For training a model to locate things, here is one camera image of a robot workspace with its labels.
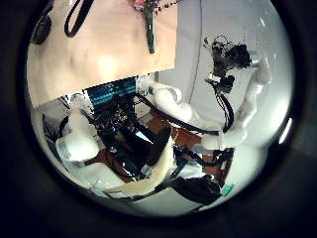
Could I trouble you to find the pink flower bouquet green stems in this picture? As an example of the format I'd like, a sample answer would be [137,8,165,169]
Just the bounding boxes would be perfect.
[133,0,181,55]

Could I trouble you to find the green exit sign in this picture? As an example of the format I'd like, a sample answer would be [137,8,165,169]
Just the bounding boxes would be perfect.
[221,183,236,196]

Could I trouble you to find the black office chair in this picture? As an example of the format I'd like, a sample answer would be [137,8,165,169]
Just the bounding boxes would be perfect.
[171,175,223,206]

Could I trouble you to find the cream sleeved person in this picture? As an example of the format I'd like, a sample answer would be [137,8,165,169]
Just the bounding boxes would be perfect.
[104,137,176,199]

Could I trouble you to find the dark round object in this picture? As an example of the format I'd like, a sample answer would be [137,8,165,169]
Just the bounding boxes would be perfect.
[32,13,53,46]

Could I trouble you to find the blue metal frame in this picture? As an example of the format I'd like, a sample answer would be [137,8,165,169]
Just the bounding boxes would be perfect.
[86,76,139,107]

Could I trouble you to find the black cable loop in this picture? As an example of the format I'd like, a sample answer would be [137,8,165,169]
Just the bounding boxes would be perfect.
[63,0,96,39]

